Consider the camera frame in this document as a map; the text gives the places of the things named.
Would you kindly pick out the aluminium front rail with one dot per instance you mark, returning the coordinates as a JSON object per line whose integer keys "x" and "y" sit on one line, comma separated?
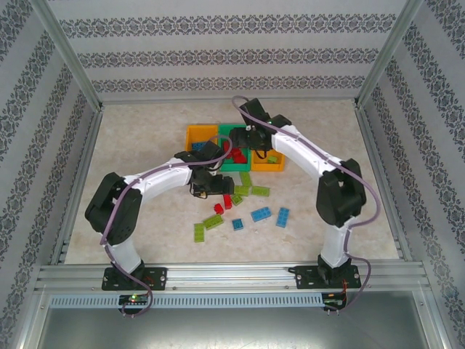
{"x": 232, "y": 276}

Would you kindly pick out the orange plastic bin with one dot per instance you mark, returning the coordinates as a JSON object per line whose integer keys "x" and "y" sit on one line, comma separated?
{"x": 267, "y": 168}
{"x": 192, "y": 132}

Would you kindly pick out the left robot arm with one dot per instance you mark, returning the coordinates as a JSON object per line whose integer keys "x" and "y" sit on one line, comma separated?
{"x": 160, "y": 178}

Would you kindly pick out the grey metal shelf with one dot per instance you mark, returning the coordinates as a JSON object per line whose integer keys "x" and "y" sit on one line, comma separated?
{"x": 232, "y": 329}

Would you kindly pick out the small red lego brick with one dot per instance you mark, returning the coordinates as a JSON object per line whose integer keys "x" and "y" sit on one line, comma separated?
{"x": 237, "y": 152}
{"x": 218, "y": 208}

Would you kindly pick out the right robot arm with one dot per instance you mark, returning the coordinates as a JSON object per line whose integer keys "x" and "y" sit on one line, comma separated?
{"x": 309, "y": 152}

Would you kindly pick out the long blue lego brick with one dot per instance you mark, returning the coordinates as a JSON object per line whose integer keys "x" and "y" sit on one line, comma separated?
{"x": 282, "y": 217}
{"x": 261, "y": 215}
{"x": 198, "y": 146}

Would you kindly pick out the green plastic bin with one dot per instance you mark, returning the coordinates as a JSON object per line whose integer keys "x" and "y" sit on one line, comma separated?
{"x": 236, "y": 167}

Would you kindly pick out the small circuit board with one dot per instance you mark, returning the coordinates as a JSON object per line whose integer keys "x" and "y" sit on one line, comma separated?
{"x": 134, "y": 299}
{"x": 334, "y": 301}

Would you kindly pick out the long lime green lego brick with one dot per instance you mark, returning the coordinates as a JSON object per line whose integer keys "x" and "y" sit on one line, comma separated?
{"x": 199, "y": 232}
{"x": 213, "y": 221}
{"x": 245, "y": 180}
{"x": 260, "y": 191}
{"x": 243, "y": 189}

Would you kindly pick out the small blue lego brick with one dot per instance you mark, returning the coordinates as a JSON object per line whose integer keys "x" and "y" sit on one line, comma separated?
{"x": 238, "y": 224}

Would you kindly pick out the aluminium frame post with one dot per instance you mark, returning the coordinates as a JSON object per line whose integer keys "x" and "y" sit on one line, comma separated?
{"x": 65, "y": 54}
{"x": 388, "y": 54}

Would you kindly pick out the small lime green lego brick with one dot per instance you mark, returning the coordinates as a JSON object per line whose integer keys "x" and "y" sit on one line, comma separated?
{"x": 271, "y": 159}
{"x": 237, "y": 199}

